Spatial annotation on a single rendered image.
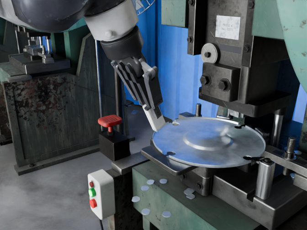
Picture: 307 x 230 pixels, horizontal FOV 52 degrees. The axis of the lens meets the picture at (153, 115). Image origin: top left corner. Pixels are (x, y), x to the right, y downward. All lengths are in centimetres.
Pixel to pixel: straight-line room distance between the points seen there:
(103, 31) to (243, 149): 45
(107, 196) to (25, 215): 102
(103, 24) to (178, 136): 42
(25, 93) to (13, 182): 58
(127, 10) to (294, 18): 27
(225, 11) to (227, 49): 9
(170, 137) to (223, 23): 32
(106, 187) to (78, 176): 123
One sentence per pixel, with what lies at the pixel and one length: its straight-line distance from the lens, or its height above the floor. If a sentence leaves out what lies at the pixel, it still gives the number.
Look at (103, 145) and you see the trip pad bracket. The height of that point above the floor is 67.
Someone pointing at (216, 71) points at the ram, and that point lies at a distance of 79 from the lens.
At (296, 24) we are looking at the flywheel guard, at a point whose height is 111.
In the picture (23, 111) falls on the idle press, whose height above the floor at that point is 42.
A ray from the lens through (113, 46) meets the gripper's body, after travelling 56.
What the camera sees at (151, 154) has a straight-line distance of 76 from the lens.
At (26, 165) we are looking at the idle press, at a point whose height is 3.
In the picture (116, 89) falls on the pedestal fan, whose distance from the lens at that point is 166.
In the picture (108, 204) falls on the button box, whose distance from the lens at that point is 100.
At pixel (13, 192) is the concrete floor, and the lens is 215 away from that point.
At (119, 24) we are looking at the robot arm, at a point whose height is 109.
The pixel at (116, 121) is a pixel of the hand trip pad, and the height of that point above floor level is 76.
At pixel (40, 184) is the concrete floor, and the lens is 217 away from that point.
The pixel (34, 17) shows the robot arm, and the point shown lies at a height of 111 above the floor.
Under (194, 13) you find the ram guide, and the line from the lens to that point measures 82.
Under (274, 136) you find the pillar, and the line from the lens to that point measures 94.
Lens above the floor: 115
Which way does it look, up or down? 22 degrees down
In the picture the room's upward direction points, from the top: straight up
